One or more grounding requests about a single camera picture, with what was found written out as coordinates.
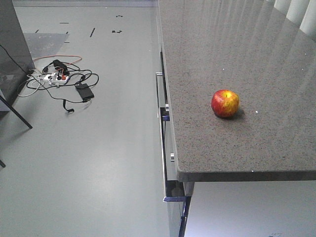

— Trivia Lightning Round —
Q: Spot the orange cable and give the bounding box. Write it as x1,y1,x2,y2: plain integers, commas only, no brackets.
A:
32,55,82,65

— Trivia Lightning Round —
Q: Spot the black tangled cable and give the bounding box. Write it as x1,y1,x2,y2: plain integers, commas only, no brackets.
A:
26,60,100,114

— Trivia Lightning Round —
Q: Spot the black chair leg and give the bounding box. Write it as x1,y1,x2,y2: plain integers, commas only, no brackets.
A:
0,96,33,129

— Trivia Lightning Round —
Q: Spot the red yellow apple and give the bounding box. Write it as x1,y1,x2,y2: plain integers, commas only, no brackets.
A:
211,89,239,118

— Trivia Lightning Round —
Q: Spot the black power adapter brick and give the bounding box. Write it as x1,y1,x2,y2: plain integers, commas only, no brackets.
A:
75,83,94,102

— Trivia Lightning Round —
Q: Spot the grey granite kitchen counter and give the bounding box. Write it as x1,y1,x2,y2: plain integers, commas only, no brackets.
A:
156,0,316,237

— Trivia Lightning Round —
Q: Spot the white power strip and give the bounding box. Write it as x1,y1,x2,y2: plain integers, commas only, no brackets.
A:
43,73,69,86

